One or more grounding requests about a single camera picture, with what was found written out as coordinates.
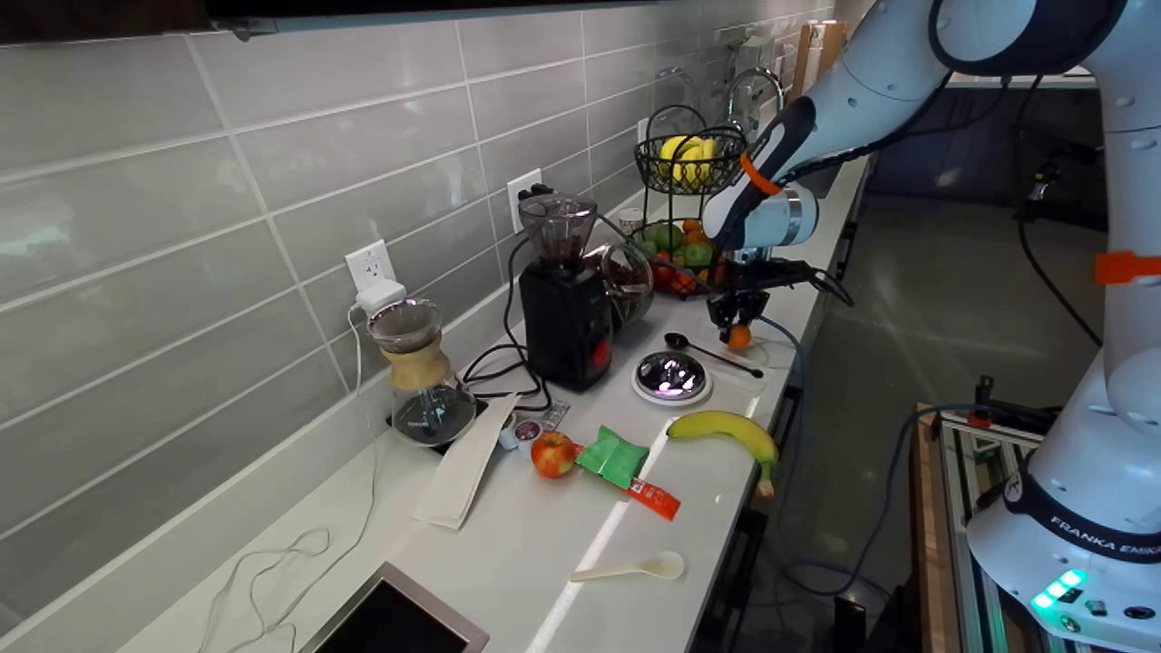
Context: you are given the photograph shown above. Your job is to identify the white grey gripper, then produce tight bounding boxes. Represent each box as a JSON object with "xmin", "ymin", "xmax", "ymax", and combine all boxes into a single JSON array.
[{"xmin": 703, "ymin": 177, "xmax": 820, "ymax": 327}]

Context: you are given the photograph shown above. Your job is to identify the orange fruit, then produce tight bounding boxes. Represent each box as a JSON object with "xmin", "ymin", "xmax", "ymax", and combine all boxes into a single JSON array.
[{"xmin": 726, "ymin": 323, "xmax": 755, "ymax": 354}]

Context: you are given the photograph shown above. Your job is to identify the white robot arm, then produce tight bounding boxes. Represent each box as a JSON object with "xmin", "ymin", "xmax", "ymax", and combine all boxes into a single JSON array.
[{"xmin": 703, "ymin": 0, "xmax": 1161, "ymax": 653}]

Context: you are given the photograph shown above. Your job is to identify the yellow lemons upper basket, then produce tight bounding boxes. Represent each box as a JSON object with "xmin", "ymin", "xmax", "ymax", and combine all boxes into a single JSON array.
[{"xmin": 658, "ymin": 136, "xmax": 720, "ymax": 190}]

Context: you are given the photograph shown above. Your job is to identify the black measuring spoon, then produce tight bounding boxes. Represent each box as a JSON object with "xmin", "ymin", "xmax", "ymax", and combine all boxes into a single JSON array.
[{"xmin": 663, "ymin": 331, "xmax": 766, "ymax": 379}]

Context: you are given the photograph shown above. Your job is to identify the green apple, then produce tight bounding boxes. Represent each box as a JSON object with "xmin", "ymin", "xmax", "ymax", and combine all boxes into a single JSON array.
[{"xmin": 644, "ymin": 221, "xmax": 687, "ymax": 256}]

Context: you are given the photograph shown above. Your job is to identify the yellow banana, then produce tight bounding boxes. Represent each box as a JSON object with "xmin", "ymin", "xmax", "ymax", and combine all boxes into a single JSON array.
[{"xmin": 668, "ymin": 409, "xmax": 779, "ymax": 497}]

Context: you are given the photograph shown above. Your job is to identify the green snack packet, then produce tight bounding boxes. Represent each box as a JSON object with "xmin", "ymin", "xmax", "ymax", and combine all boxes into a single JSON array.
[{"xmin": 576, "ymin": 429, "xmax": 650, "ymax": 491}]

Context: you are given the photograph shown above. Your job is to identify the orange sachet packet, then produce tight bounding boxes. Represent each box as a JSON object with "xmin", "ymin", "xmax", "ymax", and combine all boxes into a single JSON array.
[{"xmin": 633, "ymin": 484, "xmax": 681, "ymax": 522}]

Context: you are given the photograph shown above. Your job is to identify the small orange tomato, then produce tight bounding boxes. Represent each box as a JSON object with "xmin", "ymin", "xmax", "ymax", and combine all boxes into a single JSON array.
[{"xmin": 531, "ymin": 433, "xmax": 576, "ymax": 478}]

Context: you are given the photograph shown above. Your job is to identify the white plastic spoon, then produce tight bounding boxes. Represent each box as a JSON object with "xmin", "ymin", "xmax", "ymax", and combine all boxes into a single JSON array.
[{"xmin": 571, "ymin": 553, "xmax": 687, "ymax": 585}]

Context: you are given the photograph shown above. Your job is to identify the glass pour-over carafe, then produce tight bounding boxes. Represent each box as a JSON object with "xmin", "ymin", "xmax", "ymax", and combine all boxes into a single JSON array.
[{"xmin": 370, "ymin": 298, "xmax": 477, "ymax": 448}]

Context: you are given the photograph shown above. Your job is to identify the black induction cooktop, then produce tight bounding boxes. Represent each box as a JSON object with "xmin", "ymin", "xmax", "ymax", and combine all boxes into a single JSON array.
[{"xmin": 303, "ymin": 563, "xmax": 489, "ymax": 653}]

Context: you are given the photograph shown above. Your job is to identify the black wire fruit basket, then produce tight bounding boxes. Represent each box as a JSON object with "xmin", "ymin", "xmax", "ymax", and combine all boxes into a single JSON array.
[{"xmin": 633, "ymin": 104, "xmax": 748, "ymax": 298}]

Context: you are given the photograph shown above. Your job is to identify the white wall outlet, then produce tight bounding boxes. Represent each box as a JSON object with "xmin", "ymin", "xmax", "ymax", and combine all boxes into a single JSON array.
[{"xmin": 344, "ymin": 241, "xmax": 405, "ymax": 317}]

